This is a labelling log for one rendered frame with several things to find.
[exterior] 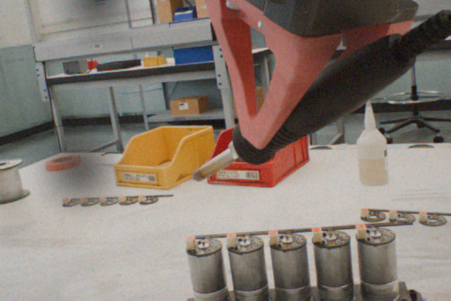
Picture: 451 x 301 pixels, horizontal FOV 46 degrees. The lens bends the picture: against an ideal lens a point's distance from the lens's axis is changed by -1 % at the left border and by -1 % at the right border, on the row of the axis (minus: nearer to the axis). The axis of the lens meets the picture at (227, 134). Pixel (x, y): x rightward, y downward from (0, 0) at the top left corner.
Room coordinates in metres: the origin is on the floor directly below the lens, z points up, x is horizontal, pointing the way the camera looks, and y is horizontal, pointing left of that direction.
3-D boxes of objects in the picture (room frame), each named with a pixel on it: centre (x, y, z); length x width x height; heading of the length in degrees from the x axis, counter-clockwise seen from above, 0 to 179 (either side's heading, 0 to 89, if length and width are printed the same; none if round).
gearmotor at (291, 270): (0.33, -0.03, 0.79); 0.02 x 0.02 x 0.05
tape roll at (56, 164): (0.90, 0.29, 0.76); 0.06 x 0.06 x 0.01
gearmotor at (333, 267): (0.32, -0.06, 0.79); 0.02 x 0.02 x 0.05
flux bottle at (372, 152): (0.60, -0.16, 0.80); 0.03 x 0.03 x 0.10
